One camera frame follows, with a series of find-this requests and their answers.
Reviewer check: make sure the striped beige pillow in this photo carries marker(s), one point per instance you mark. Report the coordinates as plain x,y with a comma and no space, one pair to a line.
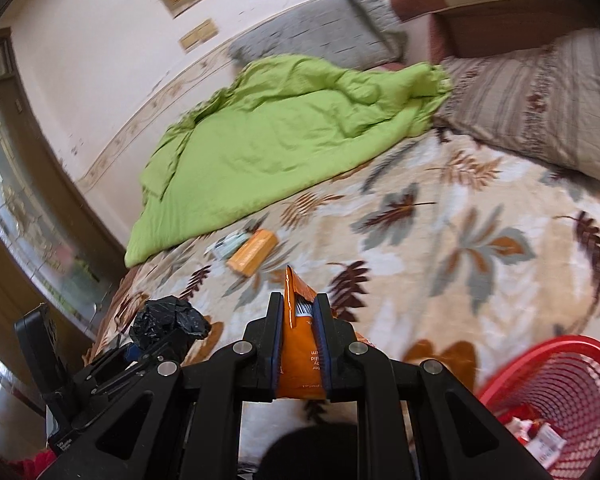
540,105

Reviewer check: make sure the small framed wall plaque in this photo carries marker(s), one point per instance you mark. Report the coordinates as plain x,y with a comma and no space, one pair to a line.
199,35

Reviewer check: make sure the white crumpled paper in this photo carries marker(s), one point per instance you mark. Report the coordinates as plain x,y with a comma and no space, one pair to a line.
547,442

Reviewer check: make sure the black plastic bag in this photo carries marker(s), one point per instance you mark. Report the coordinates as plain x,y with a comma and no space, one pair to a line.
170,322

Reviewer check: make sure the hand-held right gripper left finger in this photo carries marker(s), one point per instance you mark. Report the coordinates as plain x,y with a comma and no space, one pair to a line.
279,340

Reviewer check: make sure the orange cardboard box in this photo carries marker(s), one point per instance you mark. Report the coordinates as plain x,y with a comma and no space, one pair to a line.
252,252

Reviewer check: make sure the teal and white packet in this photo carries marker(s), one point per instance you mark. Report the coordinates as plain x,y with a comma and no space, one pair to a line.
228,246

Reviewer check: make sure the orange snack packet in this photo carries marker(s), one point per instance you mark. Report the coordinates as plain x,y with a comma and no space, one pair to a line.
300,360

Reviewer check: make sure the grey pillow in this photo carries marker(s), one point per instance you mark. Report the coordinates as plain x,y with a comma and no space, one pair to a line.
320,30

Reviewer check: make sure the red plastic mesh basket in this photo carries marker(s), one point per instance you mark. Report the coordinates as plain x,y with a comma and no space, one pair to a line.
570,375

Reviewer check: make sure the red snack packet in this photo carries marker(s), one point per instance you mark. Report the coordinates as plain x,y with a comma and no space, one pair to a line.
522,427

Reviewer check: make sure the wooden door with glass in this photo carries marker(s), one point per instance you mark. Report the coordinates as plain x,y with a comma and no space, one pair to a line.
20,200

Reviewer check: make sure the brown and beige folded quilt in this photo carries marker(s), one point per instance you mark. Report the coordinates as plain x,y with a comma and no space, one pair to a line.
480,30

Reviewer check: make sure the green blanket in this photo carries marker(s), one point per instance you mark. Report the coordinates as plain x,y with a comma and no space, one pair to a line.
260,150

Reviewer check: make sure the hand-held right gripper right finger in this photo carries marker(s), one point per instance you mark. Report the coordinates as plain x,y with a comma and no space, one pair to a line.
322,345

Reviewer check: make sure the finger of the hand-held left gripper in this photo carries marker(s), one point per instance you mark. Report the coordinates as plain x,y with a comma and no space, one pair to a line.
140,371
112,364

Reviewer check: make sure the floral leaf print blanket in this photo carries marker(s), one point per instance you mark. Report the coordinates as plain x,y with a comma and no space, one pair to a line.
430,270

